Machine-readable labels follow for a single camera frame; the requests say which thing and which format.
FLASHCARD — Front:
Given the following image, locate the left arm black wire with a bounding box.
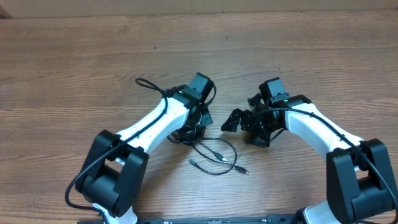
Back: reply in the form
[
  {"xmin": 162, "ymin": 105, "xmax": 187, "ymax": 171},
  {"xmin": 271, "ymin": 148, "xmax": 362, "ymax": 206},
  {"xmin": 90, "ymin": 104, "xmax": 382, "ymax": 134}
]
[{"xmin": 64, "ymin": 77, "xmax": 175, "ymax": 224}]

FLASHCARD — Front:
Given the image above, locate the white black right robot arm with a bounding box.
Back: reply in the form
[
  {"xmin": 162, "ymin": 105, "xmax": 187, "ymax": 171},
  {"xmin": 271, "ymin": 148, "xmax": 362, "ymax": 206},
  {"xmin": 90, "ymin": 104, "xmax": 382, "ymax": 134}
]
[{"xmin": 221, "ymin": 78, "xmax": 397, "ymax": 223}]

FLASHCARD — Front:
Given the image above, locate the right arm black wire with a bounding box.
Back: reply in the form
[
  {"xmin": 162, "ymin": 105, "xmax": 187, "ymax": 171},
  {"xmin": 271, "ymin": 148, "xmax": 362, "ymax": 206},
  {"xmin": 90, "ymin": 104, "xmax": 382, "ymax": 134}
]
[{"xmin": 248, "ymin": 107, "xmax": 398, "ymax": 218}]

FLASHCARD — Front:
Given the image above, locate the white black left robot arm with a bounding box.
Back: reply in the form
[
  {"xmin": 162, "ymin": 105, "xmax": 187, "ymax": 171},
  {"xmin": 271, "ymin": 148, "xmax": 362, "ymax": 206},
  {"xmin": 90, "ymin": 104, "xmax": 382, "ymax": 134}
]
[{"xmin": 72, "ymin": 73, "xmax": 216, "ymax": 223}]

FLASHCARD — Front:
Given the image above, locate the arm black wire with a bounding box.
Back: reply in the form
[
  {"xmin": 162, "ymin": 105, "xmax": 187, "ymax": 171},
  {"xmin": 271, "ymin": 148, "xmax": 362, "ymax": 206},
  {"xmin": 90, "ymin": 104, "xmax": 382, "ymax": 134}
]
[
  {"xmin": 248, "ymin": 107, "xmax": 398, "ymax": 218},
  {"xmin": 64, "ymin": 77, "xmax": 175, "ymax": 224}
]

